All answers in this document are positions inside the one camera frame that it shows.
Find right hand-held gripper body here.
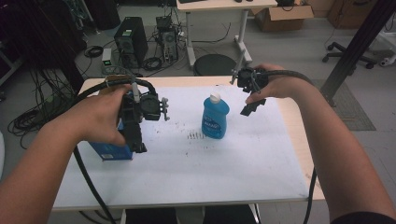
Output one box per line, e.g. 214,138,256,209
229,49,270,94

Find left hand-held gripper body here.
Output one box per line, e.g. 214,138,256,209
120,90,171,127

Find blue cardboard box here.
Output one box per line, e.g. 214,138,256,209
88,74,134,161

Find blue bottle with white cap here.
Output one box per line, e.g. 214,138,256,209
201,91,231,140

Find person's right hand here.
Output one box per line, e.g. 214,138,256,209
245,63,307,105

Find person's left hand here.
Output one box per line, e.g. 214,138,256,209
73,84,134,147

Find round black stool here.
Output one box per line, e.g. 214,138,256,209
192,53,240,77

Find open cardboard box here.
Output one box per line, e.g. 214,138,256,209
251,4,315,33

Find small white device green light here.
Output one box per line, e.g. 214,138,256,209
101,48,113,68

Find white table mat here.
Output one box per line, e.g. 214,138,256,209
52,85,311,209

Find person's black trousers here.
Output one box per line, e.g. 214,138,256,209
124,203,261,224

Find black computer tower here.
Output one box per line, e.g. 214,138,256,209
113,17,149,68

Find open computer case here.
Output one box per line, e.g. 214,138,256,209
155,15,180,63

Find white desk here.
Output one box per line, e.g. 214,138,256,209
176,0,278,68

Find black office chair base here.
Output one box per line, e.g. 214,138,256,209
321,41,378,70

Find grey floor mat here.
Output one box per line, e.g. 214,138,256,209
311,78,377,132

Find black rounded object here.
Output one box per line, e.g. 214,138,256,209
83,0,121,31

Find black metal stand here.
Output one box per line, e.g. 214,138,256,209
319,0,396,108

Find closed brown cardboard box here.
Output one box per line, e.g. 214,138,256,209
326,0,379,31

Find black curtain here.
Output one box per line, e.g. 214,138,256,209
0,0,88,92

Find person's black sleeve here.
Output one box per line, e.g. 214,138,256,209
330,211,396,224

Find grey cable plug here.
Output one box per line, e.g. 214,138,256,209
132,81,141,104

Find right hand-held gripper black cable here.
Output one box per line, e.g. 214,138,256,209
264,69,318,224

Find coiled black cable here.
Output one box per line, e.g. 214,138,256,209
83,45,105,59
141,56,163,72

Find bundle of black floor cables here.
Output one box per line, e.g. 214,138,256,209
7,68,78,150

